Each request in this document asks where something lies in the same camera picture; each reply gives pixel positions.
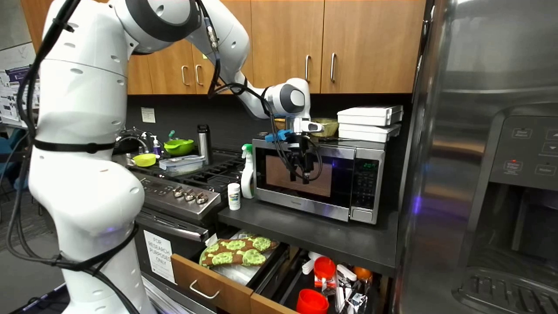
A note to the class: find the stainless steel refrigerator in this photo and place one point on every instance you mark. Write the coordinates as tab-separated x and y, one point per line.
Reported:
480	216

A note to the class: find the stainless steel microwave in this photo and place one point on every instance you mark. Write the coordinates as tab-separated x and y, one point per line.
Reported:
346	183

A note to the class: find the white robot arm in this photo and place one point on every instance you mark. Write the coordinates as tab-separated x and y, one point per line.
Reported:
83	75

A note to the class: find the green glass bowl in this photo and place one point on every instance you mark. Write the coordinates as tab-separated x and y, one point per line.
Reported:
329	127

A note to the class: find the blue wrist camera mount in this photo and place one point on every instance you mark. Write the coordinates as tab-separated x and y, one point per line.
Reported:
280	136

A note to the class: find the green patterned oven mitt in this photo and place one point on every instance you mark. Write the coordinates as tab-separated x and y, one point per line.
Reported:
247	251

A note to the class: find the upper white box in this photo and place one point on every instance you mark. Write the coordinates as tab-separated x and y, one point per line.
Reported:
372	115

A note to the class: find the clear plastic container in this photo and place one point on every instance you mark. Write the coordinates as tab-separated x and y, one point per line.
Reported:
180	164

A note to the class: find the red cup in drawer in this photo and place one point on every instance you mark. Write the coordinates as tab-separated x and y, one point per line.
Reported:
311	302

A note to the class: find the open wooden drawer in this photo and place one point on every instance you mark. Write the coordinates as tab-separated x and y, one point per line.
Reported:
240	288

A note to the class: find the wall outlet plate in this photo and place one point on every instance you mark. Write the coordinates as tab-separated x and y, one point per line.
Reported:
149	115

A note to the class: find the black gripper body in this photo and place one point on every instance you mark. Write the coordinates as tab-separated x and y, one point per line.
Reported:
299	148

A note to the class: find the wooden upper cabinets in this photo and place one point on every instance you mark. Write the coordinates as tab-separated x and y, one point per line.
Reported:
339	45

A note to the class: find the white spray bottle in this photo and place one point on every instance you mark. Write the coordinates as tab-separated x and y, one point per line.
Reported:
247	174

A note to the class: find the small white bottle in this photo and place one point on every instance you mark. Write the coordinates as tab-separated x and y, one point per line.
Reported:
235	195

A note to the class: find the red lidded jar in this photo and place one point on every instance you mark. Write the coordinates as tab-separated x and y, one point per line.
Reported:
325	272

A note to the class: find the wall poster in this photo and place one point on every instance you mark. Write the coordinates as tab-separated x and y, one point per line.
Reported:
15	64

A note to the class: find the green bowl by sink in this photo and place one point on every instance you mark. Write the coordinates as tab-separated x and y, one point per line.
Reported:
175	145

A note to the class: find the white box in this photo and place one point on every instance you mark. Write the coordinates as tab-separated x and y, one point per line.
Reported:
372	115
369	133

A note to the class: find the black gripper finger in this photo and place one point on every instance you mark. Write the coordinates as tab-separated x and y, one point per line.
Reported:
311	162
294	174

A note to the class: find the white paper sign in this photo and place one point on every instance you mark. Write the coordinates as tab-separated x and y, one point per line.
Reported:
160	255

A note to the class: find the steel thermos bottle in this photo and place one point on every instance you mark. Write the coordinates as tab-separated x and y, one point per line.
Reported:
203	133

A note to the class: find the stainless steel stove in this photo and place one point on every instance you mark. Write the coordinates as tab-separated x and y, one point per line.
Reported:
184	215

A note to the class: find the lower white box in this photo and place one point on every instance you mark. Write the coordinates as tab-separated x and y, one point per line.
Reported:
369	133

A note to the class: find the kitchen faucet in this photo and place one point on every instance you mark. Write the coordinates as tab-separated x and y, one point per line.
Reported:
130	139

